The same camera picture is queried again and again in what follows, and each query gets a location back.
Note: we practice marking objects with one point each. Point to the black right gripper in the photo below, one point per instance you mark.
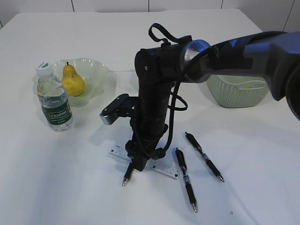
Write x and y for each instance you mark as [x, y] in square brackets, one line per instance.
[148, 125]

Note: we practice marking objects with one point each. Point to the clear plastic ruler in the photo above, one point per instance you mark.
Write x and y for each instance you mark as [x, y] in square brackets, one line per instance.
[163, 166]

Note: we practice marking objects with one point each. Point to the black pen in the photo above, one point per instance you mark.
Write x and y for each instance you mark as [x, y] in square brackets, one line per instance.
[191, 139]
[128, 174]
[186, 179]

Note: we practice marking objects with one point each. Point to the yellow pear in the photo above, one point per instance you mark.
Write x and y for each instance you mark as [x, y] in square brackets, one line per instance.
[72, 82]

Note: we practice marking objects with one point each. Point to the clear water bottle green label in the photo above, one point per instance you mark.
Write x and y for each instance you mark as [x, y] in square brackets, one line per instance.
[53, 99]

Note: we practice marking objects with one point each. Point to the blue grey right robot arm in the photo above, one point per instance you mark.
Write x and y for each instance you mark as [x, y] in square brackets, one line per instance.
[272, 55]

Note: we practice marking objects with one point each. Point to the black pen on ruler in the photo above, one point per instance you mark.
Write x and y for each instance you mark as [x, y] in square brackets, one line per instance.
[128, 174]

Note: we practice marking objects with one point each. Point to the green wavy glass plate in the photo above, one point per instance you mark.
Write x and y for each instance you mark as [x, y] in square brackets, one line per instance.
[91, 71]

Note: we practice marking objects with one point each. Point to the green woven plastic basket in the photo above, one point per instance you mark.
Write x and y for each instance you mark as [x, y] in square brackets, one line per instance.
[228, 90]

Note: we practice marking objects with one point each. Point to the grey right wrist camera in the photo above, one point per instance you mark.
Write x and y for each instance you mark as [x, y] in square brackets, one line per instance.
[122, 106]

